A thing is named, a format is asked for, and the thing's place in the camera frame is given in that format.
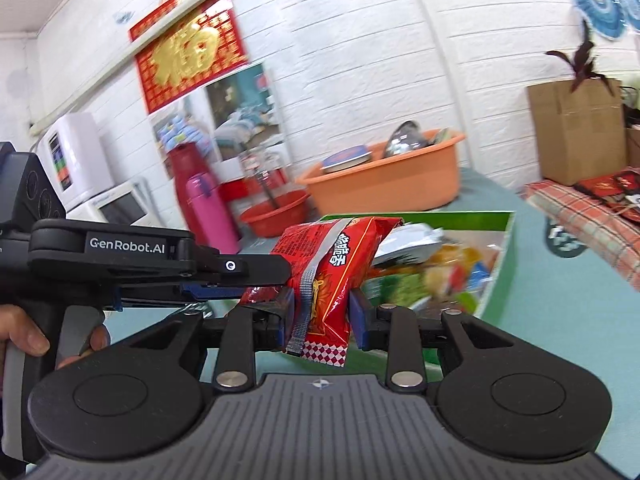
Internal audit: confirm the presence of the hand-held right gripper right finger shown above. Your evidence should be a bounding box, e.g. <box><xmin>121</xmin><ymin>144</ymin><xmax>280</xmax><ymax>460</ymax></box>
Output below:
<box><xmin>348</xmin><ymin>287</ymin><xmax>518</xmax><ymax>393</ymax></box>

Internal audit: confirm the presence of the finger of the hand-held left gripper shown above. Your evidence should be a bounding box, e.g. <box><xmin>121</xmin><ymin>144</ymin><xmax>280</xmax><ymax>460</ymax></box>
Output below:
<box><xmin>181</xmin><ymin>282</ymin><xmax>251</xmax><ymax>304</ymax></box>
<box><xmin>192</xmin><ymin>245</ymin><xmax>292</xmax><ymax>289</ymax></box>

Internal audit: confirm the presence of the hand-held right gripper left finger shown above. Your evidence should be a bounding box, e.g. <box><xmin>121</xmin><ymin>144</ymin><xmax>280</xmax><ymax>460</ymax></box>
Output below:
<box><xmin>117</xmin><ymin>287</ymin><xmax>297</xmax><ymax>393</ymax></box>

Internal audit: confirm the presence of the red snack bag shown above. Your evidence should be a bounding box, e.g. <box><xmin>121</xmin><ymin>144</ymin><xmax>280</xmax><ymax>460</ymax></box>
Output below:
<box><xmin>239</xmin><ymin>216</ymin><xmax>405</xmax><ymax>368</ymax></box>

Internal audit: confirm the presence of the white snack bag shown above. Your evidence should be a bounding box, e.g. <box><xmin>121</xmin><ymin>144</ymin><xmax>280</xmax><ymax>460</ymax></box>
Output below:
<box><xmin>374</xmin><ymin>222</ymin><xmax>444</xmax><ymax>267</ymax></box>

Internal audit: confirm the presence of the pile of snack packets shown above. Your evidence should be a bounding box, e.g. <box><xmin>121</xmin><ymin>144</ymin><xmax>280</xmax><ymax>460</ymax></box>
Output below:
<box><xmin>367</xmin><ymin>240</ymin><xmax>501</xmax><ymax>311</ymax></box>

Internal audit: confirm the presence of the green cardboard box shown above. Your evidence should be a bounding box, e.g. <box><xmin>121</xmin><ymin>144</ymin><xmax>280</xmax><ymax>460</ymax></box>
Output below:
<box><xmin>320</xmin><ymin>210</ymin><xmax>517</xmax><ymax>318</ymax></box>

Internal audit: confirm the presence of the person's left hand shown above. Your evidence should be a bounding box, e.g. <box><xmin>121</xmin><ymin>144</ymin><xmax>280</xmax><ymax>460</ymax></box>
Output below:
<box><xmin>0</xmin><ymin>306</ymin><xmax>111</xmax><ymax>371</ymax></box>

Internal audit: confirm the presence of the red plastic basin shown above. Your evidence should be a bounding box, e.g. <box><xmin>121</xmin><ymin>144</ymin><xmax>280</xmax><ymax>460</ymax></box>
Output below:
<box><xmin>240</xmin><ymin>190</ymin><xmax>312</xmax><ymax>238</ymax></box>

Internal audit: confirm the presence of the white appliance with screen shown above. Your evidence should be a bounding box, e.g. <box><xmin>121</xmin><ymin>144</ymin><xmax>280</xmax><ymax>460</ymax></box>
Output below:
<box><xmin>67</xmin><ymin>180</ymin><xmax>161</xmax><ymax>233</ymax></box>

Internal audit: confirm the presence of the pink thermos bottle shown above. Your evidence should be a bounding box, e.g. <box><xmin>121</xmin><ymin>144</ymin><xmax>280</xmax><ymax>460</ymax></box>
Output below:
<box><xmin>185</xmin><ymin>172</ymin><xmax>241</xmax><ymax>256</ymax></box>

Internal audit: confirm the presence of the dark stirring utensil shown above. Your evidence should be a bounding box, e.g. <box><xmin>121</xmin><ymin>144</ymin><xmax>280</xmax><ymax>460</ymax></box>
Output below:
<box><xmin>255</xmin><ymin>170</ymin><xmax>281</xmax><ymax>209</ymax></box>

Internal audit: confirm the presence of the white water purifier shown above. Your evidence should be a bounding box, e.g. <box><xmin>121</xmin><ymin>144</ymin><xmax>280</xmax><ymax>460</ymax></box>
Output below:
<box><xmin>36</xmin><ymin>112</ymin><xmax>116</xmax><ymax>211</ymax></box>

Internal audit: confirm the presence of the red paper sheet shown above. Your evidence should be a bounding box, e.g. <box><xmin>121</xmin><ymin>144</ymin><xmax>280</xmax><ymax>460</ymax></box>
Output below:
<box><xmin>220</xmin><ymin>157</ymin><xmax>291</xmax><ymax>201</ymax></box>

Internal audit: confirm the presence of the glass pitcher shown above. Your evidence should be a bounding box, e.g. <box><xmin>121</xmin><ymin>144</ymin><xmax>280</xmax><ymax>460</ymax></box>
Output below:
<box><xmin>239</xmin><ymin>147</ymin><xmax>292</xmax><ymax>211</ymax></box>

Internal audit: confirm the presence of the red thermos jug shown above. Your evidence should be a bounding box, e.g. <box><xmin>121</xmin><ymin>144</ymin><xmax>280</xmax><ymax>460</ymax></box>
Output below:
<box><xmin>166</xmin><ymin>142</ymin><xmax>221</xmax><ymax>256</ymax></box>

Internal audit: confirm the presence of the orange plastic tub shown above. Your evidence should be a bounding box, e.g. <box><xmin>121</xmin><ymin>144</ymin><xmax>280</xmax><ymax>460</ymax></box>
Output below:
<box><xmin>296</xmin><ymin>129</ymin><xmax>467</xmax><ymax>216</ymax></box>

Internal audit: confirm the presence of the steel bowl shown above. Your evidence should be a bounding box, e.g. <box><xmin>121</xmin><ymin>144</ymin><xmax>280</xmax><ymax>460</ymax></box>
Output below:
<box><xmin>384</xmin><ymin>121</ymin><xmax>436</xmax><ymax>158</ymax></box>

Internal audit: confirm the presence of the teal printed tablecloth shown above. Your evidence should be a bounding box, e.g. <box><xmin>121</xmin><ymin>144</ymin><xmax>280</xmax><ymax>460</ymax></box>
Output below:
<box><xmin>100</xmin><ymin>167</ymin><xmax>640</xmax><ymax>461</ymax></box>

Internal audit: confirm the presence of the plaid cloth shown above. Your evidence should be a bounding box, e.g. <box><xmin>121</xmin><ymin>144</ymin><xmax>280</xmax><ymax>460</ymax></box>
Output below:
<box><xmin>522</xmin><ymin>167</ymin><xmax>640</xmax><ymax>291</ymax></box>

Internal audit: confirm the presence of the large cardboard box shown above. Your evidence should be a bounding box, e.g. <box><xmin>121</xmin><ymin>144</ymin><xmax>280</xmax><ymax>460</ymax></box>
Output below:
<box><xmin>526</xmin><ymin>77</ymin><xmax>628</xmax><ymax>187</ymax></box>

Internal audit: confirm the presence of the dark red flat box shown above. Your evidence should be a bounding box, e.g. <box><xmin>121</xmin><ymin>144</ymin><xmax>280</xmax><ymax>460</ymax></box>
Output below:
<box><xmin>575</xmin><ymin>170</ymin><xmax>640</xmax><ymax>221</ymax></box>

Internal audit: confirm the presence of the small cardboard box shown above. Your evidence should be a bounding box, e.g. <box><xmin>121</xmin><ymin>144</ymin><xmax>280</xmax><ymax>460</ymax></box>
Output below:
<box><xmin>625</xmin><ymin>127</ymin><xmax>640</xmax><ymax>168</ymax></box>

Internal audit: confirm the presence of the purple leaf plant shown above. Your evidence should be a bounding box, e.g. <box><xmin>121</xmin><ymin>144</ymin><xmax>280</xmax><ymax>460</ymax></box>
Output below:
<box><xmin>545</xmin><ymin>20</ymin><xmax>623</xmax><ymax>96</ymax></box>

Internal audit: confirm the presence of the blue bedding wall poster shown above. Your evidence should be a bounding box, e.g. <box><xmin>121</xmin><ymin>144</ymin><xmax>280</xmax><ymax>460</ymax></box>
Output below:
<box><xmin>151</xmin><ymin>110</ymin><xmax>216</xmax><ymax>181</ymax></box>

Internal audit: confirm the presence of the teal bedding wall poster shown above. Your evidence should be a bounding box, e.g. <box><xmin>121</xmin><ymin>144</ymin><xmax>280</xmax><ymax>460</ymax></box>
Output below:
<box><xmin>204</xmin><ymin>62</ymin><xmax>290</xmax><ymax>163</ymax></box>

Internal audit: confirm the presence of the red gold wall calendar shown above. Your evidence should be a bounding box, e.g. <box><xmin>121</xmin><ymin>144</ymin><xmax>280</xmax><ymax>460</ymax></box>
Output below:
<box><xmin>129</xmin><ymin>0</ymin><xmax>251</xmax><ymax>116</ymax></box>

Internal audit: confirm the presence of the small blue round wall decoration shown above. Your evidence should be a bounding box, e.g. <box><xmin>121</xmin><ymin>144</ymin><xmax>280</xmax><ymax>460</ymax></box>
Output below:
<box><xmin>612</xmin><ymin>0</ymin><xmax>640</xmax><ymax>36</ymax></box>

